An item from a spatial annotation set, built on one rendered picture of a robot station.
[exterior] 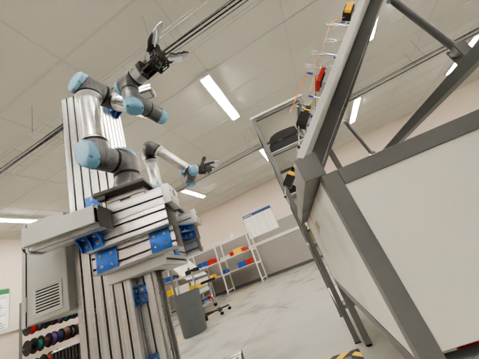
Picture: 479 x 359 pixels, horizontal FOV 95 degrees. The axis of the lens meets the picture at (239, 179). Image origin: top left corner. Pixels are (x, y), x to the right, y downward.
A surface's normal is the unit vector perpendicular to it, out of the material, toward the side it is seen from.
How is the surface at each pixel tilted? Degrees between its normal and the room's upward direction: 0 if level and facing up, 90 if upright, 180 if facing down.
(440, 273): 90
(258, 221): 90
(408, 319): 90
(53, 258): 90
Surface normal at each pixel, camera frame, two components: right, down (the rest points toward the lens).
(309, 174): -0.25, -0.27
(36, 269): -0.04, -0.36
